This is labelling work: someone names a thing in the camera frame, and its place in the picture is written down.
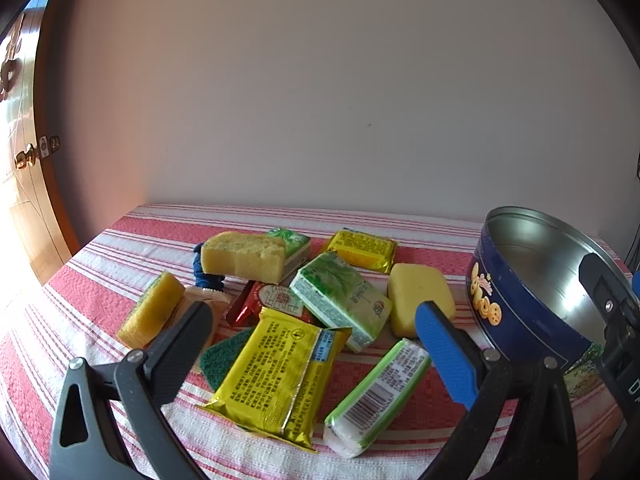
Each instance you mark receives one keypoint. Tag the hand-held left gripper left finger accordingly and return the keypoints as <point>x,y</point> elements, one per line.
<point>182,345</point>

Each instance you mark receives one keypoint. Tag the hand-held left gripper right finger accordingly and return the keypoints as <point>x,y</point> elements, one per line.
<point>445,355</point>

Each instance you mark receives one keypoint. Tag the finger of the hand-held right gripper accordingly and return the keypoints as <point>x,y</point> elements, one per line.
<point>592,275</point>

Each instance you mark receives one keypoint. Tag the worn green scouring pad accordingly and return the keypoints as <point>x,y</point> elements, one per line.
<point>220,360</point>

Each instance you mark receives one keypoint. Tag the yellow green scouring sponge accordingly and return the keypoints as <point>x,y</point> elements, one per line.
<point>150,315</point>

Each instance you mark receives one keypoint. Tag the beige snack packet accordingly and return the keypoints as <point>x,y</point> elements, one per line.
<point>220,305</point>

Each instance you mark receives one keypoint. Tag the rounded yellow sponge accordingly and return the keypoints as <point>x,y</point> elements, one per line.
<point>415,295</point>

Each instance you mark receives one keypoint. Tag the blue braided object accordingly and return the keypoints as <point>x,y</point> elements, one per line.
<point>202,272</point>

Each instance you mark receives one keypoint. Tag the round blue cookie tin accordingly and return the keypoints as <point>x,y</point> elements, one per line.
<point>515,320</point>

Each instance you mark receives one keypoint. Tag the long green tissue pack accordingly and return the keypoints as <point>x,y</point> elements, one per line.
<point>375,400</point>

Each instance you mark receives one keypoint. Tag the red snack packet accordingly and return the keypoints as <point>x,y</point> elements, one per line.
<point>260,302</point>

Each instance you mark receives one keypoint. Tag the large yellow snack packet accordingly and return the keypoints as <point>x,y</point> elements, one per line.
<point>270,375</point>

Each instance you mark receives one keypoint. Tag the torn yellow sponge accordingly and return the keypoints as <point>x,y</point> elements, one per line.
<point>240,257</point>

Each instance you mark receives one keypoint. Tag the wide green tissue pack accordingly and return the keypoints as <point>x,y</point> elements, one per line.
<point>340,290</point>

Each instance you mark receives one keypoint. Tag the small yellow snack packet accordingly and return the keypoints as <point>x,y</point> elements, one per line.
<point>360,250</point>

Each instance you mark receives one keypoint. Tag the small green tissue pack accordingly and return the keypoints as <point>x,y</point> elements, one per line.
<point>295,247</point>

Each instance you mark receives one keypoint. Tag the red white striped tablecloth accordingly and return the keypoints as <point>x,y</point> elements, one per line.
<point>65,310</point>

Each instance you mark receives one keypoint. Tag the wooden door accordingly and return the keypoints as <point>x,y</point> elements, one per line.
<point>35,210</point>

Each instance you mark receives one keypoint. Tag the metal door lock plate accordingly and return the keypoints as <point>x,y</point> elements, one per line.
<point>50,145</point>

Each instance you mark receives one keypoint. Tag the door hanging ornament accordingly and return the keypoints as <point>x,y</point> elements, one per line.
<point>10,60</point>

